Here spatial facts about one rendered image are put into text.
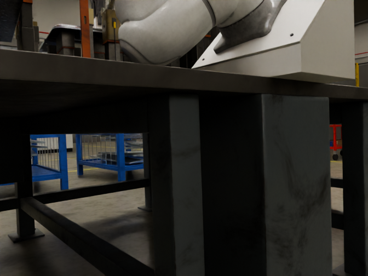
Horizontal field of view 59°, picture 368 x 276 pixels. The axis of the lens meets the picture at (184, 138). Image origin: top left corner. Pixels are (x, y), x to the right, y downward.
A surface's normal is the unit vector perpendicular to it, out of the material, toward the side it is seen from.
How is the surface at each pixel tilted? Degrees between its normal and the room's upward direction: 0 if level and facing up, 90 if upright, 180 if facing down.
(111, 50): 90
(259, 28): 55
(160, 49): 128
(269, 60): 90
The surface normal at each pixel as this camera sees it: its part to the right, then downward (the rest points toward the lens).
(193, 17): 0.45, 0.32
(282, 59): -0.78, 0.05
